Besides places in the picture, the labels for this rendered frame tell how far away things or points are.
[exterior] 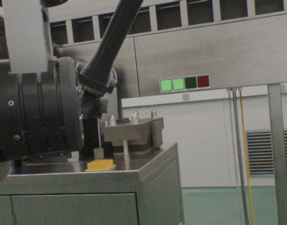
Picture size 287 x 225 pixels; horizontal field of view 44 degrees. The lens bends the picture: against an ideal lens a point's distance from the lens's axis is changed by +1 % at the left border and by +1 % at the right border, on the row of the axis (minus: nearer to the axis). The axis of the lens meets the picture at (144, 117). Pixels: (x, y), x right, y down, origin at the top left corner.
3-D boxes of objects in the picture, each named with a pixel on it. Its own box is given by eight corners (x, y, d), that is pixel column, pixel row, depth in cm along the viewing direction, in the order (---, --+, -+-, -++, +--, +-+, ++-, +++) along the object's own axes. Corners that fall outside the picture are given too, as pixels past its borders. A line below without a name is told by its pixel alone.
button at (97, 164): (87, 170, 124) (86, 163, 124) (95, 166, 131) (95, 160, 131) (106, 169, 122) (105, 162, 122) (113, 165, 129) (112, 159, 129)
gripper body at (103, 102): (107, 114, 145) (103, 104, 139) (82, 115, 146) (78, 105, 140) (108, 101, 148) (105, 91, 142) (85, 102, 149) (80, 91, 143)
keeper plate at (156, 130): (153, 147, 158) (151, 122, 158) (159, 144, 168) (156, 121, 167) (159, 147, 158) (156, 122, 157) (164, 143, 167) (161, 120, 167)
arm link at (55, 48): (49, 55, 129) (58, 43, 131) (36, 49, 133) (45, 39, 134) (57, 67, 135) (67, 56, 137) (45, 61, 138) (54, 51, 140)
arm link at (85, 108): (108, 85, 132) (87, 75, 131) (96, 111, 127) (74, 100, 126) (101, 99, 143) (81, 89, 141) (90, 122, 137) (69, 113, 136)
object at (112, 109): (98, 130, 152) (95, 87, 151) (117, 125, 174) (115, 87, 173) (99, 130, 152) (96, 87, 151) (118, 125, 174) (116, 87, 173)
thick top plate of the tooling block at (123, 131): (104, 141, 147) (102, 127, 146) (134, 130, 185) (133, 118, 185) (141, 139, 142) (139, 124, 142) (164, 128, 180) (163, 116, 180)
